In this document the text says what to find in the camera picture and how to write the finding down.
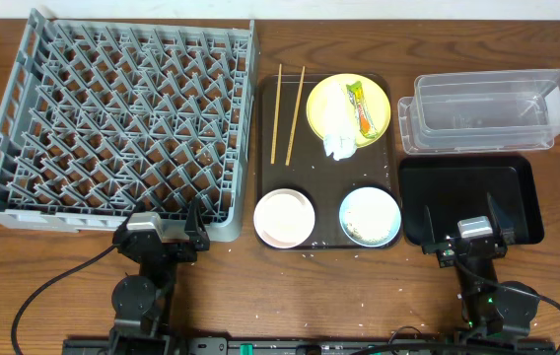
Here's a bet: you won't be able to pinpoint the grey plastic dish rack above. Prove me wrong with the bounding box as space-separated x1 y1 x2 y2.
0 11 259 243

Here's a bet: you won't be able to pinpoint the clear plastic waste bin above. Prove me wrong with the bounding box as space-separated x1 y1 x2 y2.
397 69 560 156

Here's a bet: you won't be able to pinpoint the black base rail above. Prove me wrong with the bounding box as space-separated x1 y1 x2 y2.
61 337 556 355

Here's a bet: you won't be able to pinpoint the white napkin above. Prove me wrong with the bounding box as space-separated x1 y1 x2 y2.
323 82 357 161

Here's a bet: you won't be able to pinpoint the dark brown serving tray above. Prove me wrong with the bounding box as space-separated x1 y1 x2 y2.
255 74 400 251

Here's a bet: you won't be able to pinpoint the white bowl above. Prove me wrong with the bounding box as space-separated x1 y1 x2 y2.
253 188 315 249

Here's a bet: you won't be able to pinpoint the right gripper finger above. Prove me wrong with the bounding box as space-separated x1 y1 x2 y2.
486 192 516 245
421 205 434 247

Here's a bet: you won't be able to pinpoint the black waste tray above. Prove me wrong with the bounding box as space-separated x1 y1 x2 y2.
398 155 544 247

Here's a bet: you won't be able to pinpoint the yellow plate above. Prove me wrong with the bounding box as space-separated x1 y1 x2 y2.
306 73 391 148

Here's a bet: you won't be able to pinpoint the green orange snack wrapper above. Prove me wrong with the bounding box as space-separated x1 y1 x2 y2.
346 81 378 139

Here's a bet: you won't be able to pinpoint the rice and food scraps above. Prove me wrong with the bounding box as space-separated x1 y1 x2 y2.
344 203 391 245

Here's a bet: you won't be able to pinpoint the light blue bowl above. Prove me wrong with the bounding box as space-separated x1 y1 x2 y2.
338 186 402 248

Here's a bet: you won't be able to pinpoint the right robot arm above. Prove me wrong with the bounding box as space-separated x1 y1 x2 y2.
422 195 539 349

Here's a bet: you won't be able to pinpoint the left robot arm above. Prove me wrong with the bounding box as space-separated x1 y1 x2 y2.
105 197 210 355

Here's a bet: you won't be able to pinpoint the wooden chopstick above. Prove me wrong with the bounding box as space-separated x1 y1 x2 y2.
270 63 283 165
285 66 306 167

